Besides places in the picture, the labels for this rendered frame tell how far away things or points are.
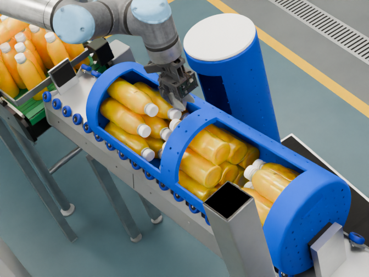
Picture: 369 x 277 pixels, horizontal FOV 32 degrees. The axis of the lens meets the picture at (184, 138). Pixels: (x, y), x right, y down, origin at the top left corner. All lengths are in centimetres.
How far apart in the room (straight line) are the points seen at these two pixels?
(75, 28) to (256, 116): 120
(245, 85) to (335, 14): 182
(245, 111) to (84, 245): 123
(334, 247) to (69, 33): 86
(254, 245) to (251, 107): 149
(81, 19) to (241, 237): 71
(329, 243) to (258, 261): 61
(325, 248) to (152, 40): 69
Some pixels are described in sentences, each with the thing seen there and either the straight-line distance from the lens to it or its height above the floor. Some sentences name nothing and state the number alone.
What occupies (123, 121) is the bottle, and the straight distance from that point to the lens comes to 204.
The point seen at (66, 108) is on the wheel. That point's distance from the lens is 246.
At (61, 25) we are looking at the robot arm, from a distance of 154.
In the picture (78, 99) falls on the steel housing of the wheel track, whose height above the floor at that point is 93.
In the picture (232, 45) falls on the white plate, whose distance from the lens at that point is 236.
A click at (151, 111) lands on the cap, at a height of 117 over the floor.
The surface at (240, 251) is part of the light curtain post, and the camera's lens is 104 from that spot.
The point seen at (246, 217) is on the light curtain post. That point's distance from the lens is 100.
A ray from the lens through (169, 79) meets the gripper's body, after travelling 169.
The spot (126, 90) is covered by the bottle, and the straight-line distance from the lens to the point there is 206.
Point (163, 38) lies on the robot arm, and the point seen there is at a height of 156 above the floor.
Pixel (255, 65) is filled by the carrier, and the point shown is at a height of 93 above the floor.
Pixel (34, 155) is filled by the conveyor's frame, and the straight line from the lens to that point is 315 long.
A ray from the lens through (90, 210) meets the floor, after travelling 342.
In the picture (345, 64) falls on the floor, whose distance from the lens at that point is 378.
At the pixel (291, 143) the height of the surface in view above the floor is 15.
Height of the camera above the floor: 246
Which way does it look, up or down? 44 degrees down
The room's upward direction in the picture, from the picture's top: 20 degrees counter-clockwise
